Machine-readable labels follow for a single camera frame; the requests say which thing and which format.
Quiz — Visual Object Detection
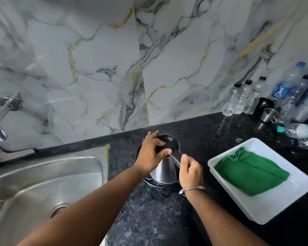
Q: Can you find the person's right hand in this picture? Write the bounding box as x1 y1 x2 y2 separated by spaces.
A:
179 154 204 190

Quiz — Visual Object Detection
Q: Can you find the person's left hand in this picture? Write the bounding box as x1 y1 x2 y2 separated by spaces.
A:
134 130 172 175

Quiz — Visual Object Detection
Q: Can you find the steel electric kettle black lid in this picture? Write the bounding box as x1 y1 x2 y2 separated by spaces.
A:
136 133 183 187

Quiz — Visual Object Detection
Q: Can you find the person's left forearm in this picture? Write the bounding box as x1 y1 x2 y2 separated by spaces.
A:
17 165 150 246

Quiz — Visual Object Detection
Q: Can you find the person's right forearm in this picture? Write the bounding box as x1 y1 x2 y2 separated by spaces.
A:
183 188 268 246

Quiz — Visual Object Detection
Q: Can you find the silver bangle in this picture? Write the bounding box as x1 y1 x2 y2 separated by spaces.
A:
179 186 206 195

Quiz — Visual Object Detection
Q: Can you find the black kettle base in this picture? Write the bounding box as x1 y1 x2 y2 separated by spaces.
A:
143 177 180 189

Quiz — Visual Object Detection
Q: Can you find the green cloth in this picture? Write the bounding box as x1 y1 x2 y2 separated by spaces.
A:
214 147 290 196

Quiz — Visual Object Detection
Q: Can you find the small clear bottle black cap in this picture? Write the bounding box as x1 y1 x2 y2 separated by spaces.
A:
222 82 242 117
243 76 267 115
234 79 253 115

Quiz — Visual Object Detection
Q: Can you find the white plastic tray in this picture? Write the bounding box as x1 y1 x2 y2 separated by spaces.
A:
207 137 308 225

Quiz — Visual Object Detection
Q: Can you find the steel cup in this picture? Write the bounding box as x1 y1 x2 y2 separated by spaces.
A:
260 108 279 124

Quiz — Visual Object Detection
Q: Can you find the black round lid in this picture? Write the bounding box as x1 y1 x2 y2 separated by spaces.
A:
257 98 275 109

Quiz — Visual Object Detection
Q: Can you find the clear bottle teal cap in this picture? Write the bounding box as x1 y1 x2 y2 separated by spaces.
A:
276 123 308 140

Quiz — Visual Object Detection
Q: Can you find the stainless steel sink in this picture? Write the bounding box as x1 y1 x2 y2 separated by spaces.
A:
0 144 111 246

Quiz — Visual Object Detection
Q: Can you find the clear bottle dark blue cap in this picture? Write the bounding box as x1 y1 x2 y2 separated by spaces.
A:
291 139 308 151

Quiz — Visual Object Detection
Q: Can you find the clear bottle blue cap label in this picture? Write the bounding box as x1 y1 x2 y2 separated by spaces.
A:
271 61 306 101

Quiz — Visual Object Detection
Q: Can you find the clear bottle white label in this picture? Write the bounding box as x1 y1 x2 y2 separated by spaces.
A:
293 70 308 123

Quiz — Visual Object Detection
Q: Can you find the chrome wall tap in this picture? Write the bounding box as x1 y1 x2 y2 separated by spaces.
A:
0 92 23 142

